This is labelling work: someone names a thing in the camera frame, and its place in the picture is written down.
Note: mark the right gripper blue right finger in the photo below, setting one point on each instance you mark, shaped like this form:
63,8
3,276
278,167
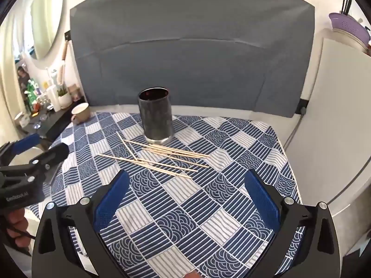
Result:
266,198

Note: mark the black cylindrical utensil holder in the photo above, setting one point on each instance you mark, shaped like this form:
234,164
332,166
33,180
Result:
156,115

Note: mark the person's left hand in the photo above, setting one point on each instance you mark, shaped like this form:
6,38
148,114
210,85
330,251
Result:
17,220

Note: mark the grey fabric backdrop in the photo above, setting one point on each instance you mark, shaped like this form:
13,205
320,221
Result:
232,54

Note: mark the beige ceramic mug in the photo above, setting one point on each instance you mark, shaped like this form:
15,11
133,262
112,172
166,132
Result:
80,113

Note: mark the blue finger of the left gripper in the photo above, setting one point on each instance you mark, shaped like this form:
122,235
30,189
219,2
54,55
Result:
25,144
50,158

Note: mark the wooden hairbrush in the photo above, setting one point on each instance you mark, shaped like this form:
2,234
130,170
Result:
62,67

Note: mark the white pot with green plant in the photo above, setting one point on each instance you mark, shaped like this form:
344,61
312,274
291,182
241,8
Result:
64,97

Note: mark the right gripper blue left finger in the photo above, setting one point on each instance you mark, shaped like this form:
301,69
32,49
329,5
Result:
107,198

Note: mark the white cabinet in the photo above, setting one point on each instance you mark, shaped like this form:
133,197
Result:
330,152

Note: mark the purple colander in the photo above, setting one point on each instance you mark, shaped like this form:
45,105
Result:
348,31

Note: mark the pink candle jar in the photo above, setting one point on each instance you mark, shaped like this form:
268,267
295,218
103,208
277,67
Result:
74,91

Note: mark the black side shelf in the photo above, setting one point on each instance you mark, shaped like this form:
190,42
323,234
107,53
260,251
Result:
49,125

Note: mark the white bottle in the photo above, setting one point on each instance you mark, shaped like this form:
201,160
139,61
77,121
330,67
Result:
52,93

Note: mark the round wall mirror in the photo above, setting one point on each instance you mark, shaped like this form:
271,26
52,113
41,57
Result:
45,20

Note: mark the blue white patterned tablecloth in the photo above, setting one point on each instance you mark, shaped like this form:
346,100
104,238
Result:
167,226

